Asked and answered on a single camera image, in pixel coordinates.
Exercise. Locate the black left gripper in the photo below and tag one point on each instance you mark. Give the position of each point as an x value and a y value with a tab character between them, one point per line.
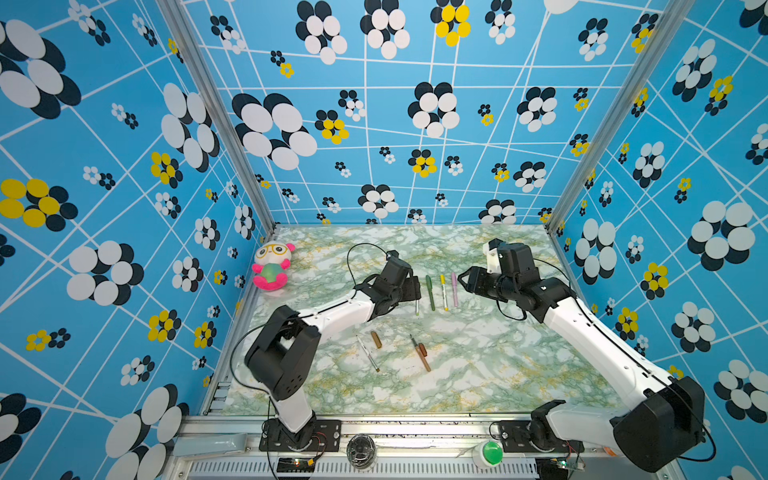
410	286

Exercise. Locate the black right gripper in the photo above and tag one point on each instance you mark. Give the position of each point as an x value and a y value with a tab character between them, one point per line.
472	275

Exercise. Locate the pink pen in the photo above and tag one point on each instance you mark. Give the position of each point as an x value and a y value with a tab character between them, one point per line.
455	289

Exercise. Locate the white pen yellow end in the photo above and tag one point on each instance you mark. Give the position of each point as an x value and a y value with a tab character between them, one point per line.
443	285

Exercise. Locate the dark green pen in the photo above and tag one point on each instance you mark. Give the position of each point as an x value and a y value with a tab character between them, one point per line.
430	292

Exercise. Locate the brown pen cap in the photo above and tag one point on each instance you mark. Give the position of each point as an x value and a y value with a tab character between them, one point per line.
376	339

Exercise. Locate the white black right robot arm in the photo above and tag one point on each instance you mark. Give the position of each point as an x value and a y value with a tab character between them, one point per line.
661	418

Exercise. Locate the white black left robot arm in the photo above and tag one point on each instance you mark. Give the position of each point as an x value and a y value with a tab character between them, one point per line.
282	355

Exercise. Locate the pink white plush toy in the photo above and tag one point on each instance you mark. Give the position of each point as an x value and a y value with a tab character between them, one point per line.
271	263

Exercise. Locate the clear glass jar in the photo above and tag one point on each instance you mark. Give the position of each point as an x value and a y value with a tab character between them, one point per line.
361	451

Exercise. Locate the green push button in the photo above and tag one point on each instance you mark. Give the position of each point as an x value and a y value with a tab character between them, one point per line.
488	454

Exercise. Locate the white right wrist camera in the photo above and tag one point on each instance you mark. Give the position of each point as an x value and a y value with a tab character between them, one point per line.
492	258

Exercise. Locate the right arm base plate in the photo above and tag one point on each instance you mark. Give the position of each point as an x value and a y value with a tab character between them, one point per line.
526	436

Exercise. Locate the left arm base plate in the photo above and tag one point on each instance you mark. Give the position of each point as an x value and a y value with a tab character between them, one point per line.
319	435

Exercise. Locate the aluminium front rail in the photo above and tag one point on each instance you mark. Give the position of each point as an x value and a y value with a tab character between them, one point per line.
408	447

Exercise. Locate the aluminium frame post right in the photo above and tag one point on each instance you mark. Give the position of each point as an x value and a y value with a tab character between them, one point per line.
670	21

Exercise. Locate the aluminium frame post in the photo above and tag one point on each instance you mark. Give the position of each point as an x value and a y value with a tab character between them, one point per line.
670	21
181	30

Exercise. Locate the aluminium frame post left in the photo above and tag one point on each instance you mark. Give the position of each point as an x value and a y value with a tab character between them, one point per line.
181	30

